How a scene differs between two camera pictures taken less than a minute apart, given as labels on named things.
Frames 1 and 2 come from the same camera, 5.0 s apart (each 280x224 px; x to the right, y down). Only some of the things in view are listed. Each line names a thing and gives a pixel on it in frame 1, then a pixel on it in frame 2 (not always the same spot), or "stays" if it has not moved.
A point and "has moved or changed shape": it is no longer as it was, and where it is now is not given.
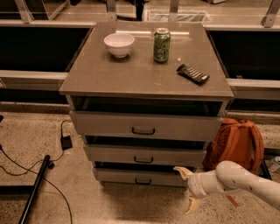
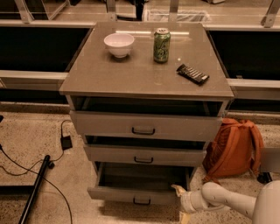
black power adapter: [66, 143] stays
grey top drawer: [128, 123] stays
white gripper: [194, 185] to [187, 201]
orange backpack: [238, 141] stays
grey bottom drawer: [140, 178] has moved or changed shape
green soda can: [162, 45] stays
